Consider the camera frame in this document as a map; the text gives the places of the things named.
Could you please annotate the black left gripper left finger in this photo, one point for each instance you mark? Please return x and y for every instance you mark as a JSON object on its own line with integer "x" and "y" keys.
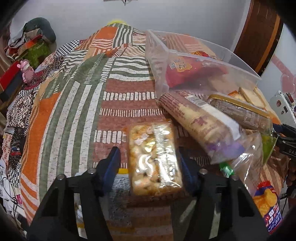
{"x": 55, "y": 218}

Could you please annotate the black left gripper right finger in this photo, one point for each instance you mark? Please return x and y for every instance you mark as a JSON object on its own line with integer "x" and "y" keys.
{"x": 224, "y": 209}

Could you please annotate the blue orange chips bag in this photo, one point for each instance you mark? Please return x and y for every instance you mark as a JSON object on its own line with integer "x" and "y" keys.
{"x": 267, "y": 202}

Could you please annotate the brown biscuit pack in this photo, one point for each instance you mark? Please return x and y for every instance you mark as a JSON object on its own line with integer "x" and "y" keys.
{"x": 247, "y": 115}

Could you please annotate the long cracker roll pack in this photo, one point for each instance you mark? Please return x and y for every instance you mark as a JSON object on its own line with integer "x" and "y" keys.
{"x": 219, "y": 135}

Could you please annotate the nut crisp bar pack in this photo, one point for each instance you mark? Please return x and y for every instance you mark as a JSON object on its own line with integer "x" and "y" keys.
{"x": 153, "y": 164}

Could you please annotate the red white snack bag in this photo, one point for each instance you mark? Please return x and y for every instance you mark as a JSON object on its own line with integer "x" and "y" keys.
{"x": 183, "y": 69}

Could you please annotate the toast bread slice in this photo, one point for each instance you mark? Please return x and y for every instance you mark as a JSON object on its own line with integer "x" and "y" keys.
{"x": 252, "y": 96}

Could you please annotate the person's right hand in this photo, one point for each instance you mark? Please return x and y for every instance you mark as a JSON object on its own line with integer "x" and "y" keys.
{"x": 291, "y": 172}

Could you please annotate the white sliding wardrobe door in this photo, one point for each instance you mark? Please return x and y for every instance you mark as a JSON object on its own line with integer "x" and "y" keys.
{"x": 279, "y": 74}

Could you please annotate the patchwork quilt bedspread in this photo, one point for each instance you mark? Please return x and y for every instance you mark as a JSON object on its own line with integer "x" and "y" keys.
{"x": 66, "y": 121}

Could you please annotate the brown wooden wardrobe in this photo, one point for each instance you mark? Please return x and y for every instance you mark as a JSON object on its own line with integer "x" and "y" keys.
{"x": 260, "y": 35}

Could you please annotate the clear plastic storage box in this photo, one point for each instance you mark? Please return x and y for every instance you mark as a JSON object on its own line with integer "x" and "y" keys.
{"x": 161, "y": 47}

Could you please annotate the red gift box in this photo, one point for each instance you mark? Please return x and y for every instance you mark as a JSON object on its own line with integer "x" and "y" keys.
{"x": 12, "y": 77}

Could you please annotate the pink rabbit toy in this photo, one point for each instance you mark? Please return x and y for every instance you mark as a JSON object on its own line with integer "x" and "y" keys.
{"x": 27, "y": 71}

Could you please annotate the pile of clothes and bags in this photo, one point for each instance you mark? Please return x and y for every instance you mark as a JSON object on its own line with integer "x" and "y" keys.
{"x": 31, "y": 43}

